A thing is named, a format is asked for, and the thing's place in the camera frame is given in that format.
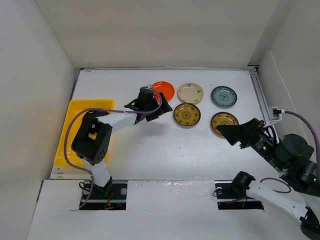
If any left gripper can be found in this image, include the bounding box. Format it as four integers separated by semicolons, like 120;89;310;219
144;93;172;122

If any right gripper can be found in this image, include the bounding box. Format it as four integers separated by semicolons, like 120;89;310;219
215;116;285;170

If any orange plate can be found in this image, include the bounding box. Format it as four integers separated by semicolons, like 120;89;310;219
152;81;175;102

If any brown gold patterned plate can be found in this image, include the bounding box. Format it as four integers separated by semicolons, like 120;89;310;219
173;103;201;128

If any cream plate with calligraphy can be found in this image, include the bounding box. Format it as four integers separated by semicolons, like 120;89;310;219
177;82;204;104

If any blue white porcelain plate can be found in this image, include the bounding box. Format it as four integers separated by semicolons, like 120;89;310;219
210;85;238;108

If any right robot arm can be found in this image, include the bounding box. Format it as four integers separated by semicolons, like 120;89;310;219
216;118;320;240

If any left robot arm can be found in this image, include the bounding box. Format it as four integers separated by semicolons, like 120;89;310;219
71;86;173;199

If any yellow plastic bin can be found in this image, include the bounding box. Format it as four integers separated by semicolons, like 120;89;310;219
53;99;116;168

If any aluminium rail right side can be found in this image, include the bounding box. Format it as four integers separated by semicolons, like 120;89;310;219
248;65;282;126

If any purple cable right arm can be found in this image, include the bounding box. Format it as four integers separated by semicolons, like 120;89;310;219
259;108;320;195

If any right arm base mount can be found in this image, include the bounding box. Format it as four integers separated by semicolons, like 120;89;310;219
212;171;264;210

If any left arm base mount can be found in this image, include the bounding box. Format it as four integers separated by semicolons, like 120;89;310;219
79;180;128;211

